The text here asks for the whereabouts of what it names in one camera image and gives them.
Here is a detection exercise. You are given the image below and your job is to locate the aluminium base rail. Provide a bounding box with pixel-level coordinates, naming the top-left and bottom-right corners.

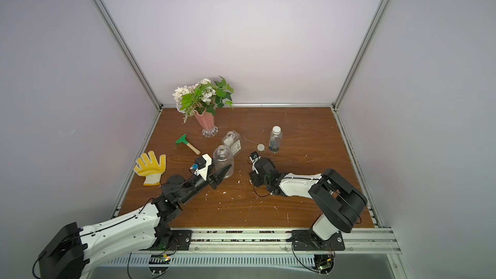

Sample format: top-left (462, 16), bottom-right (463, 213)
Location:
top-left (83, 227), bottom-right (402, 268)

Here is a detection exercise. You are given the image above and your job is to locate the yellow work glove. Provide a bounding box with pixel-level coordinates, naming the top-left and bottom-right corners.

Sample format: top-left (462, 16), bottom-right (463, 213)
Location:
top-left (133, 151), bottom-right (167, 186)

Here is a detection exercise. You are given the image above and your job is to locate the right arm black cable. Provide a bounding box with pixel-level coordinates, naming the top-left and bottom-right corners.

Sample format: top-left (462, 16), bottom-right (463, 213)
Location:
top-left (252, 183), bottom-right (272, 198)

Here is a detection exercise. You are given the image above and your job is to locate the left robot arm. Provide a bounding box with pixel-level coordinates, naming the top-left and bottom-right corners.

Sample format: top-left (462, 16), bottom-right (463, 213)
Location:
top-left (32, 167), bottom-right (229, 278)

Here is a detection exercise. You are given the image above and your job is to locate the square clear bottle with label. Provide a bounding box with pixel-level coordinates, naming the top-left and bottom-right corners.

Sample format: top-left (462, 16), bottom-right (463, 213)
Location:
top-left (222, 130), bottom-right (242, 156)

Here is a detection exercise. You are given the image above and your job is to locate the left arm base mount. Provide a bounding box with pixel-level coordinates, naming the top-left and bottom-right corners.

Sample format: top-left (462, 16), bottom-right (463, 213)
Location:
top-left (149, 229), bottom-right (192, 251)

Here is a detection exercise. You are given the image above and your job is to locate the round clear bottle front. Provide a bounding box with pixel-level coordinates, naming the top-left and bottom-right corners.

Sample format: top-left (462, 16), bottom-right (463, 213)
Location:
top-left (269, 129), bottom-right (282, 152)

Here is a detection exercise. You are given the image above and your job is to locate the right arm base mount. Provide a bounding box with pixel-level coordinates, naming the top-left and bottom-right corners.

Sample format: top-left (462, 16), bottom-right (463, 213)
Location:
top-left (287, 230), bottom-right (345, 251)

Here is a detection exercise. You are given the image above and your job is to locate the round clear bottle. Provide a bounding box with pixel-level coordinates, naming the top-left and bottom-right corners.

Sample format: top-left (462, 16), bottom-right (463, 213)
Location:
top-left (269, 129), bottom-right (282, 152)
top-left (213, 145), bottom-right (235, 179)

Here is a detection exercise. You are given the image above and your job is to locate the pink vase with flowers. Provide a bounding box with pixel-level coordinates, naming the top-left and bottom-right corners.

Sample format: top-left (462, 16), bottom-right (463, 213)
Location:
top-left (173, 76), bottom-right (235, 138)

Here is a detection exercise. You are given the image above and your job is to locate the green scraper wooden handle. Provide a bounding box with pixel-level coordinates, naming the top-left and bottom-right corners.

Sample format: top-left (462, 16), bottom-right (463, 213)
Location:
top-left (175, 134), bottom-right (201, 156)

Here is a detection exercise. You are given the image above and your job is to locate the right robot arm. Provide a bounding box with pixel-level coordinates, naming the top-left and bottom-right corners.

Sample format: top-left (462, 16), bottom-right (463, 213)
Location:
top-left (249, 152), bottom-right (368, 241)

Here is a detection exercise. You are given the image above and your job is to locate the white cap small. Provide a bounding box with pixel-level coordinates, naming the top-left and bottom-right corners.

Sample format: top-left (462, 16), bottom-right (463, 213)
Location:
top-left (272, 126), bottom-right (281, 134)

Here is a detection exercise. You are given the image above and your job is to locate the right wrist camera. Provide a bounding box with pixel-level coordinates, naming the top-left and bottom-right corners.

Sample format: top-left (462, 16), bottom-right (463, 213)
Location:
top-left (249, 151), bottom-right (260, 174)

